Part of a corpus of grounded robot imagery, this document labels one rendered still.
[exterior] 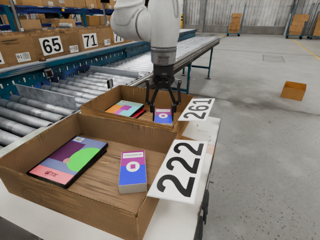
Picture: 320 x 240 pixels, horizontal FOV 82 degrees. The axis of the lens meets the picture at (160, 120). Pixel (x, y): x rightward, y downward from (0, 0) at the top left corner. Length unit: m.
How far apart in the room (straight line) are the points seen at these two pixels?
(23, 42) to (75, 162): 1.03
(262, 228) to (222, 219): 0.24
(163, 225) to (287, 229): 1.16
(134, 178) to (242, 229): 1.03
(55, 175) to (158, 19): 0.53
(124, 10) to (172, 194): 0.58
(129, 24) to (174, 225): 0.61
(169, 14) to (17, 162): 0.59
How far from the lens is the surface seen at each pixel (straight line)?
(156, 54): 0.65
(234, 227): 1.41
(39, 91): 1.20
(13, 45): 1.45
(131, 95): 0.95
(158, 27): 0.63
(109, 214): 0.40
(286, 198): 1.71
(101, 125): 0.68
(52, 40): 1.59
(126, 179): 0.50
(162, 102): 0.88
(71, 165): 0.59
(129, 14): 0.71
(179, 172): 0.41
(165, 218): 0.48
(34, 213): 0.56
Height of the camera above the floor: 1.15
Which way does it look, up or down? 30 degrees down
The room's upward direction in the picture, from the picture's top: straight up
